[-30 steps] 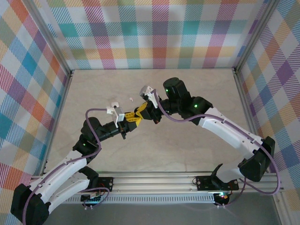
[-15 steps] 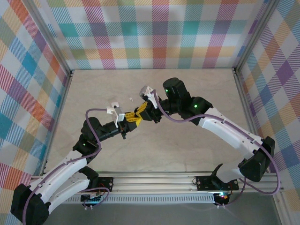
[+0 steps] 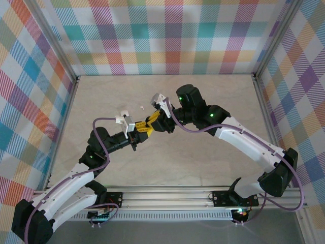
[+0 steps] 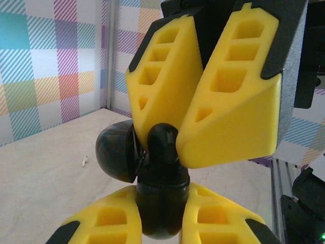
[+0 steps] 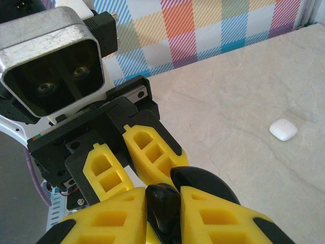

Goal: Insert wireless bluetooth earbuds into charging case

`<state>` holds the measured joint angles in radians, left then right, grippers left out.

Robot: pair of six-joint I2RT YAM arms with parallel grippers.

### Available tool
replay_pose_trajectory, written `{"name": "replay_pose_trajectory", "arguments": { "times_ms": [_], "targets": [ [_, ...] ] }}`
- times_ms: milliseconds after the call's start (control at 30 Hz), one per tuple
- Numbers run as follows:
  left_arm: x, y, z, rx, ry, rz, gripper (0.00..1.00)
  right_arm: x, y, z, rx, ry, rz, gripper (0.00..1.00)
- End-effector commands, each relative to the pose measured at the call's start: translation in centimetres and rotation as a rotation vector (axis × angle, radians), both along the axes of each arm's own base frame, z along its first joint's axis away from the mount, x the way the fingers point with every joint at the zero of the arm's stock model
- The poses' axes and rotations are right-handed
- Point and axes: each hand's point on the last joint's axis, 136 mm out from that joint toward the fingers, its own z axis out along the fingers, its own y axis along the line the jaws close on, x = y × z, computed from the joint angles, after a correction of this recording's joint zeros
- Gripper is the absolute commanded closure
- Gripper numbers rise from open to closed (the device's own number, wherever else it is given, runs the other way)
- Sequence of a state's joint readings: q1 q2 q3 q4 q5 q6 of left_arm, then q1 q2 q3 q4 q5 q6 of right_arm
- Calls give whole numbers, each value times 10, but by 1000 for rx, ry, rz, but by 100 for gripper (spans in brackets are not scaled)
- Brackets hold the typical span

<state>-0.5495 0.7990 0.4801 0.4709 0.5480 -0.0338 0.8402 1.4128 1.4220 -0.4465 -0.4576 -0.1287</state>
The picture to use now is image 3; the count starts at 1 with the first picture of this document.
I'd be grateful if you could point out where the small circuit board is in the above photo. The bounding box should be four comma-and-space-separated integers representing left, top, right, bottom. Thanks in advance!
87, 209, 112, 221
231, 208, 249, 217

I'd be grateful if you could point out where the aluminium left table edge rail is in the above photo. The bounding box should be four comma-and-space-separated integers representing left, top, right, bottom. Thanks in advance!
32, 76, 81, 194

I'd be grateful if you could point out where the aluminium table edge rail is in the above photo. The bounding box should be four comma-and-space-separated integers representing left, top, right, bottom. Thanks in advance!
32, 76, 81, 194
252, 75, 315, 244

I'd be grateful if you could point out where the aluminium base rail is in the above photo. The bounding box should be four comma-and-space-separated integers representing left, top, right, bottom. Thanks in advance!
32, 185, 309, 211

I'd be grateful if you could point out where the aluminium right table edge rail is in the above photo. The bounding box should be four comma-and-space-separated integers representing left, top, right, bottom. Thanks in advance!
252, 75, 315, 244

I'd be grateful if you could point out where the slotted grey cable duct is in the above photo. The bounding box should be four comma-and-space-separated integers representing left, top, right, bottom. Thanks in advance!
60, 208, 236, 222

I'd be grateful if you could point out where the aluminium right frame post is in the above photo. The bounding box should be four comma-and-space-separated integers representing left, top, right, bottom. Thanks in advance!
252, 0, 305, 81

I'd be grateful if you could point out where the aluminium frame post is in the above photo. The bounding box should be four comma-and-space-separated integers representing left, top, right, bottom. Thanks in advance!
27, 0, 80, 82
252, 0, 305, 81

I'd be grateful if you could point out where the aluminium left frame post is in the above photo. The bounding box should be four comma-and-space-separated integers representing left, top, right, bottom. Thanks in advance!
27, 0, 80, 82

